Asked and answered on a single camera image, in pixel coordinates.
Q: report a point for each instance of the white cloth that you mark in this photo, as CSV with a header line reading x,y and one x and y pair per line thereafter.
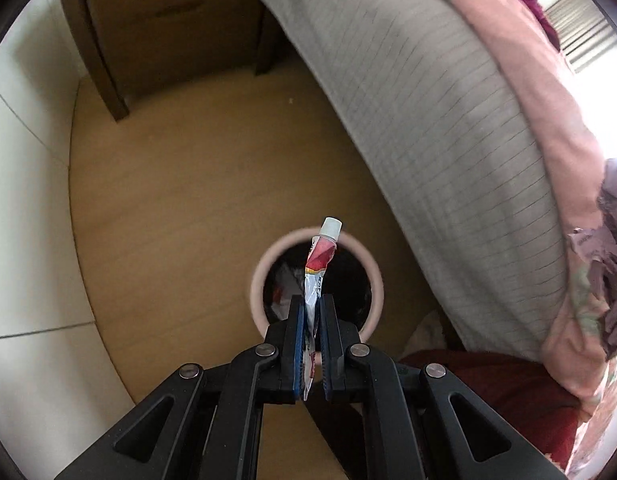
x,y
428,332

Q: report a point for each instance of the pink floral blanket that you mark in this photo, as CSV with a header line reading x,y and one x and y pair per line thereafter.
x,y
553,110

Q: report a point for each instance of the red squeezed tube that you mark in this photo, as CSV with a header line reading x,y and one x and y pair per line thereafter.
x,y
321,255

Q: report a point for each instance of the dark red cloth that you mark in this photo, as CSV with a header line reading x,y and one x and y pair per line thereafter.
x,y
488,390

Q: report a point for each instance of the beige curtain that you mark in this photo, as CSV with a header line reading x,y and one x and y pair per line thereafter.
x,y
583,30

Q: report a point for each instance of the white wardrobe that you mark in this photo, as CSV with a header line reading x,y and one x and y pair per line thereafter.
x,y
28,210

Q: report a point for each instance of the grey striped bed sheet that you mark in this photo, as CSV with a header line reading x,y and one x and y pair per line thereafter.
x,y
413,135

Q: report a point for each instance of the wooden nightstand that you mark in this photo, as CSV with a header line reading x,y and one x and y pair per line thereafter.
x,y
138,20

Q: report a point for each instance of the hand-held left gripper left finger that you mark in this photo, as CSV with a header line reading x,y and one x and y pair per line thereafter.
x,y
301,355

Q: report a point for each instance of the purple paper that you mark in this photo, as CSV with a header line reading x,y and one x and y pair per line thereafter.
x,y
613,260

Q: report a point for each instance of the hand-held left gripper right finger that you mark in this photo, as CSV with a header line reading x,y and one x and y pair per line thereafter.
x,y
327,360

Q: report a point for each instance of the pink round waste bin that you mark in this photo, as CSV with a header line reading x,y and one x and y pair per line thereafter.
x,y
377,285

